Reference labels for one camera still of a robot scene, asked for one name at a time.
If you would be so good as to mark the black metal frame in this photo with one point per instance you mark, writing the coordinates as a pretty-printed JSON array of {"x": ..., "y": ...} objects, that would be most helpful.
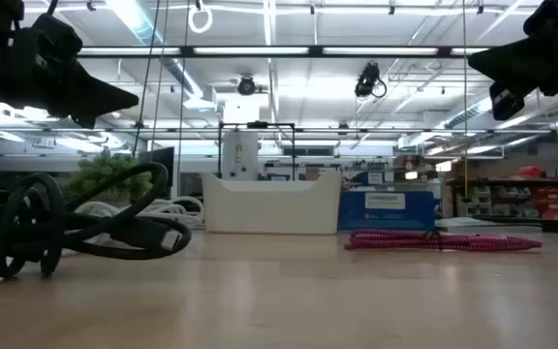
[{"x": 257, "y": 124}]

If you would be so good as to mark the black monitor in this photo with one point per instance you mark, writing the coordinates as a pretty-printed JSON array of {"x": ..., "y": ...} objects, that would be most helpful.
[{"x": 160, "y": 157}]

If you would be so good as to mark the white cylindrical tank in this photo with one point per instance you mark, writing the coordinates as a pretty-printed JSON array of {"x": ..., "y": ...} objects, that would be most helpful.
[{"x": 240, "y": 155}]

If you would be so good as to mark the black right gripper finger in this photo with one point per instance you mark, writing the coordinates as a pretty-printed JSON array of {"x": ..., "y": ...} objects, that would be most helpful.
[
  {"x": 502, "y": 63},
  {"x": 505, "y": 102}
]

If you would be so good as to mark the round black ceiling camera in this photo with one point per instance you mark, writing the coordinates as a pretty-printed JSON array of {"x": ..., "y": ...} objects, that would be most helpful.
[{"x": 246, "y": 85}]

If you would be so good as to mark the white plastic bin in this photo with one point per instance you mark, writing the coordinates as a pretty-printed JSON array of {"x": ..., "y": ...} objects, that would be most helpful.
[{"x": 271, "y": 206}]

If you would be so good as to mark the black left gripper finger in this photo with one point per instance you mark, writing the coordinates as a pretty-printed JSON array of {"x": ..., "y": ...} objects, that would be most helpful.
[
  {"x": 104, "y": 97},
  {"x": 85, "y": 121}
]

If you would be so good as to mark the green potted plant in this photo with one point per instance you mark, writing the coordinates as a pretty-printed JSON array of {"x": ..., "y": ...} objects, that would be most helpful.
[{"x": 100, "y": 177}]

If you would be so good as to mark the yellow vertical pole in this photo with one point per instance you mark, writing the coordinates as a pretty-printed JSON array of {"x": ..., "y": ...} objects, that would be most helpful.
[{"x": 465, "y": 145}]

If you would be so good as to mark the shelf with red bins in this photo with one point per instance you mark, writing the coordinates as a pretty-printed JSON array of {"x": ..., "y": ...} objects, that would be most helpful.
[{"x": 550, "y": 199}]

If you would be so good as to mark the blue box with white label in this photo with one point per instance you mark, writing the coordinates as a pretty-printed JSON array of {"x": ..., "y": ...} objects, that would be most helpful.
[{"x": 385, "y": 213}]

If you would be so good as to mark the black frame bar with lights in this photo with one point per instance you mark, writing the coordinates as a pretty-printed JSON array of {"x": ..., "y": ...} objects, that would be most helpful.
[{"x": 259, "y": 51}]

